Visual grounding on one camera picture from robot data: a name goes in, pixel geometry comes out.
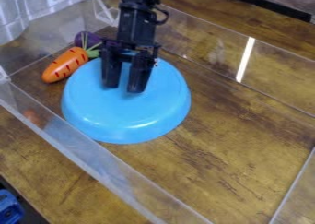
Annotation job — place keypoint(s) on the blue upside-down bowl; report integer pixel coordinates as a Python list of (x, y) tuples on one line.
[(116, 116)]

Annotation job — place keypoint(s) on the white checkered curtain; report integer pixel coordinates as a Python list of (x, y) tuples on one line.
[(19, 12)]

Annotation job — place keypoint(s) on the orange toy carrot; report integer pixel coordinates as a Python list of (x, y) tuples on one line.
[(69, 61)]

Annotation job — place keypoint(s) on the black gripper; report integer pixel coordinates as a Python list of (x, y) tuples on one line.
[(133, 46)]

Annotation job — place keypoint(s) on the clear acrylic enclosure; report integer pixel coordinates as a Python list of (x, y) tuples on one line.
[(212, 148)]

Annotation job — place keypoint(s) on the purple toy eggplant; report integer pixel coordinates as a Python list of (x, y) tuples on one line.
[(86, 39)]

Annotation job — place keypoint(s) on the blue plastic object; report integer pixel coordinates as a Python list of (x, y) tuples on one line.
[(11, 208)]

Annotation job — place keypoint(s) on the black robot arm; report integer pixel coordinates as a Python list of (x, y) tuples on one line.
[(134, 46)]

